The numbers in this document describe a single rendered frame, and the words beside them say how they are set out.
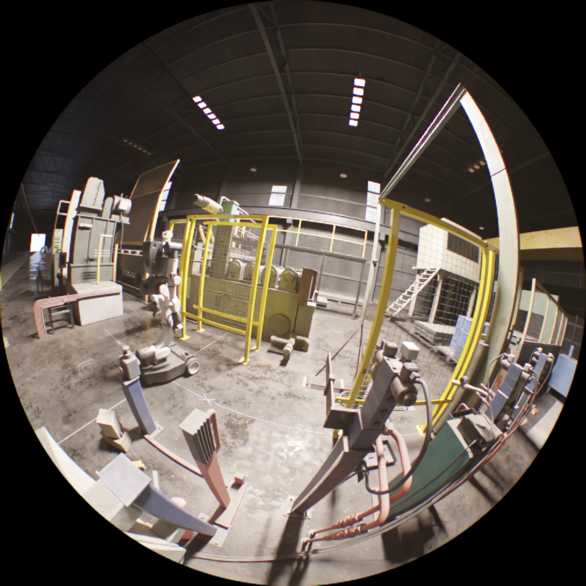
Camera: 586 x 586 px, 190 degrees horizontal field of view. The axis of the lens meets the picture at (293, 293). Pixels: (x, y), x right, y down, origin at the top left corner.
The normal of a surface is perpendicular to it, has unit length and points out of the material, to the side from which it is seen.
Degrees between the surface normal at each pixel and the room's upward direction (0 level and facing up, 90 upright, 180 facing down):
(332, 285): 90
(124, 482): 0
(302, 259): 90
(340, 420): 90
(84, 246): 90
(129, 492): 0
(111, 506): 0
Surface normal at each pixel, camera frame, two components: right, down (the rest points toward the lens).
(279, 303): -0.15, 0.11
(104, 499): 0.17, -0.98
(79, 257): 0.97, 0.18
